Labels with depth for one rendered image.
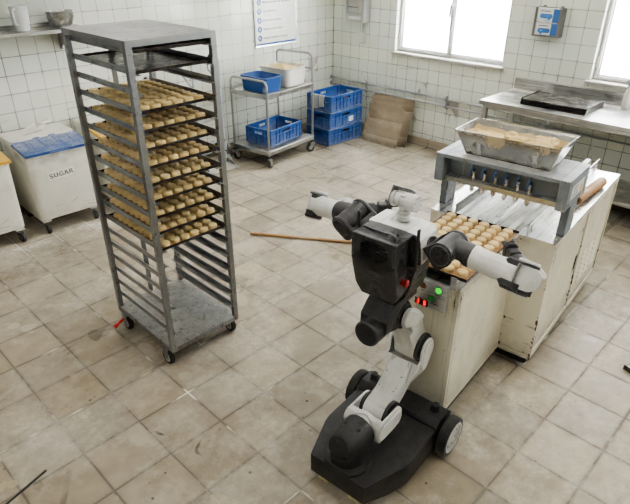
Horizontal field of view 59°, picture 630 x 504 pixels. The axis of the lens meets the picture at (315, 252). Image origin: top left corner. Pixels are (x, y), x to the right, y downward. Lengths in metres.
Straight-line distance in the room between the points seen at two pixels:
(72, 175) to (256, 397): 2.80
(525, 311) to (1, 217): 3.95
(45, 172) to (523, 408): 3.96
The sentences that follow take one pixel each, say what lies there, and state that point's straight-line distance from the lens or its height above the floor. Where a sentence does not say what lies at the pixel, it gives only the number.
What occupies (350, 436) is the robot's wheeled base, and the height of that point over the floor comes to 0.35.
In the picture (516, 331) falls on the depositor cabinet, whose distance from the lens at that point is 3.43.
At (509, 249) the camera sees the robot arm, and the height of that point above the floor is 1.07.
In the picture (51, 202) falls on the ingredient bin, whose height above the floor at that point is 0.28.
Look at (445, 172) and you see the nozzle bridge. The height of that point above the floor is 1.06.
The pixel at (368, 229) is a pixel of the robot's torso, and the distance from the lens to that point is 2.14.
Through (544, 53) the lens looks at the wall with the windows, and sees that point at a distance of 6.24.
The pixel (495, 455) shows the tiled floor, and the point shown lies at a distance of 3.03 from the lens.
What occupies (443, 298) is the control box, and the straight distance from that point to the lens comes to 2.60.
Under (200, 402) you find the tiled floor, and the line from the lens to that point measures 3.21.
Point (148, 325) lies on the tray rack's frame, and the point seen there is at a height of 0.15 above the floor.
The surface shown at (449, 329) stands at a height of 0.61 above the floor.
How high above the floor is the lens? 2.19
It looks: 29 degrees down
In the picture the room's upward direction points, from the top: straight up
